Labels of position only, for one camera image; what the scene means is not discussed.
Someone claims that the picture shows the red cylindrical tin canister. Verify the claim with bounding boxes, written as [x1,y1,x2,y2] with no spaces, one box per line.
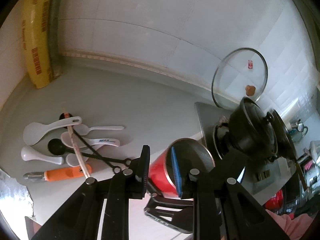
[149,138,215,198]

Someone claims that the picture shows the white ceramic soup spoon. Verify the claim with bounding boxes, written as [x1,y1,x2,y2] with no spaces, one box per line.
[21,146,64,165]

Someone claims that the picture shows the white rice paddle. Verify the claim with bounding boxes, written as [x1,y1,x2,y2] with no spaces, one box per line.
[23,116,82,146]

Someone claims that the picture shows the red container right of stove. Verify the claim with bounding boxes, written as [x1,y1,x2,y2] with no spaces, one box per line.
[264,189,284,211]

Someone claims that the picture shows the aluminium foil sheet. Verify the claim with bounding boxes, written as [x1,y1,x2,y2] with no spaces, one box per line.
[1,173,34,221]

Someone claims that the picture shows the black plastic spoon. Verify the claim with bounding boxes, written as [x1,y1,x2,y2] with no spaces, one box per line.
[47,138,74,156]

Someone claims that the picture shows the white plastic spoon blue print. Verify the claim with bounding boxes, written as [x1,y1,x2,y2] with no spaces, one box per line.
[60,132,120,148]

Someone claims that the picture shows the black clay pot with lid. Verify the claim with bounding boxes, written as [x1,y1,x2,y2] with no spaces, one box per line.
[228,97,278,159]

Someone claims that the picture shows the black wok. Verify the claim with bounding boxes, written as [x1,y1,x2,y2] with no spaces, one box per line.
[271,110,297,161]

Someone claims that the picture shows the wrapped disposable chopsticks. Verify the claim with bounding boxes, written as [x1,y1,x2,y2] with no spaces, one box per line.
[67,126,90,179]

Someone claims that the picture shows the small white plastic spoon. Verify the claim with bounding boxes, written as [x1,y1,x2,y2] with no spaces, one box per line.
[73,124,125,136]

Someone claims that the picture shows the glass pot lid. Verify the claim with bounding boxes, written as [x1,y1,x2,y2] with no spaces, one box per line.
[211,47,268,110]

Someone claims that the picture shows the yellow cling film roll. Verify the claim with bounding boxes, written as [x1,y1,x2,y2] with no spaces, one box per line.
[22,0,53,89]

